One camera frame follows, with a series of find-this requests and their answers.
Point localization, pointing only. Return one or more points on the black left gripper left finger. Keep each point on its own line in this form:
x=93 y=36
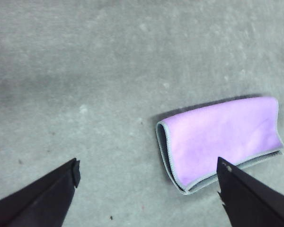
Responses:
x=38 y=203

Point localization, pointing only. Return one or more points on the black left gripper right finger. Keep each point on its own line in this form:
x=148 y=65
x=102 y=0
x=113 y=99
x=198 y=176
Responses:
x=251 y=203

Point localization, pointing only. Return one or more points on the purple towel with grey hem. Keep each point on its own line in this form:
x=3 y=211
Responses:
x=215 y=137

